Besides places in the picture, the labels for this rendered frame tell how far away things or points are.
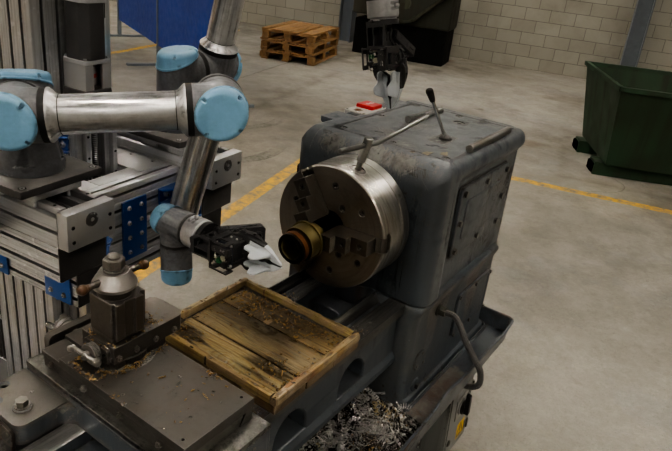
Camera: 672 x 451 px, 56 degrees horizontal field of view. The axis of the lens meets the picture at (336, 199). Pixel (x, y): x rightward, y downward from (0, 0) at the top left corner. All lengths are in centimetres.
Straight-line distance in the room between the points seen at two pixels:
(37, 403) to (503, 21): 1069
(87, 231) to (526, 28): 1034
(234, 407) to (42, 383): 39
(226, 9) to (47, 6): 47
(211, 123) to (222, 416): 59
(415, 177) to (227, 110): 49
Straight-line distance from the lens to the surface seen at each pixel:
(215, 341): 145
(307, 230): 143
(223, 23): 190
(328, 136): 169
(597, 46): 1143
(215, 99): 135
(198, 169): 156
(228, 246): 134
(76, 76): 177
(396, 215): 150
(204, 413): 114
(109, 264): 116
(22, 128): 139
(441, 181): 153
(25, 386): 134
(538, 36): 1143
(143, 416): 115
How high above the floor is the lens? 173
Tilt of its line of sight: 23 degrees down
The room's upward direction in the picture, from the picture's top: 7 degrees clockwise
